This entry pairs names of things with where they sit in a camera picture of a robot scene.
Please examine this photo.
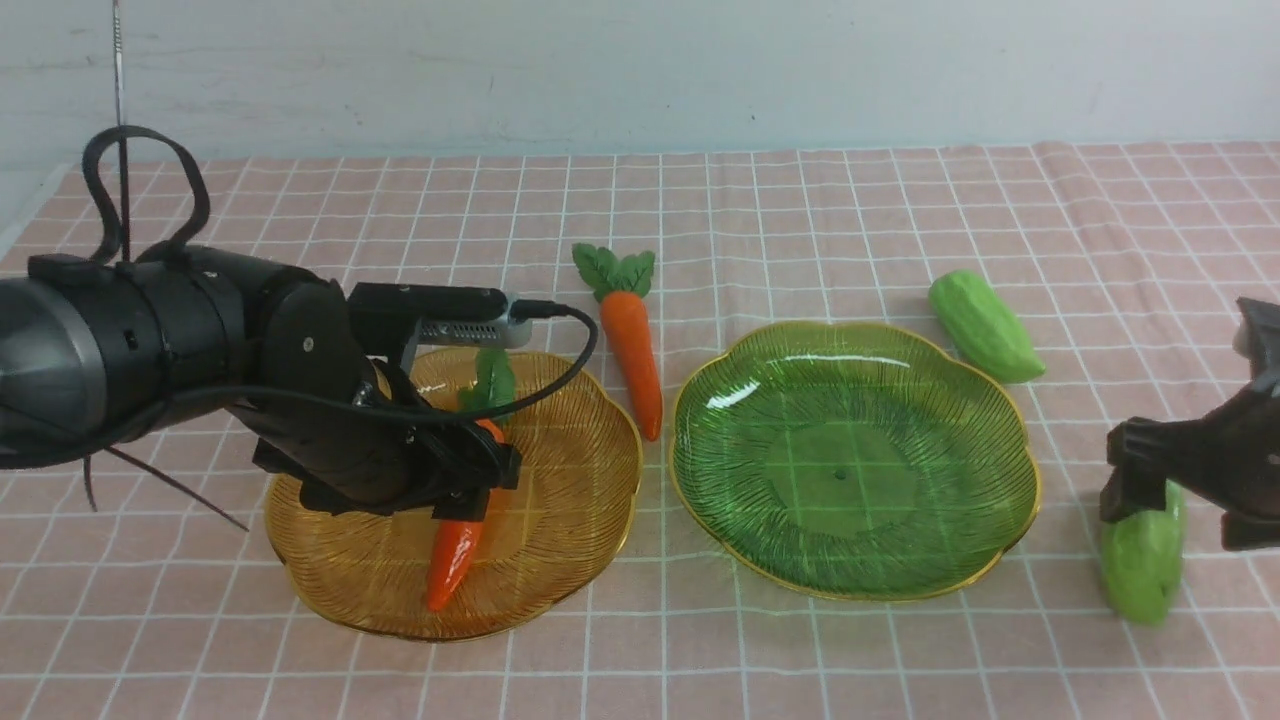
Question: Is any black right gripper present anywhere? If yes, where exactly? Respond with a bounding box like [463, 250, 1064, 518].
[1100, 297, 1279, 552]

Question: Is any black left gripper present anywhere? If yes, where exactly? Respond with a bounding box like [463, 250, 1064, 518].
[230, 281, 522, 521]

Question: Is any green toy gourd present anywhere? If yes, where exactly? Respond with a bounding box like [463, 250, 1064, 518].
[928, 269, 1047, 384]
[1100, 480, 1187, 626]

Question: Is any orange toy carrot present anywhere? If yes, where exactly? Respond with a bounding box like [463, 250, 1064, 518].
[424, 348, 515, 612]
[571, 243, 664, 442]

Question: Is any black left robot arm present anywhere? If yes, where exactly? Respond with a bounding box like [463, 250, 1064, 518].
[3, 247, 522, 520]

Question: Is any amber glass plate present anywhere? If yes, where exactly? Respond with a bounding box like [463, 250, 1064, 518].
[264, 372, 643, 642]

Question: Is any green glass plate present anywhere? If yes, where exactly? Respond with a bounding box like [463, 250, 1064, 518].
[669, 320, 1043, 602]

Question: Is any pink checkered tablecloth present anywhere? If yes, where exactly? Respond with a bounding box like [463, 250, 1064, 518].
[1, 142, 1277, 719]

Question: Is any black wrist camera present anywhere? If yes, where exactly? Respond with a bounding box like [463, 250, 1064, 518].
[346, 282, 532, 364]

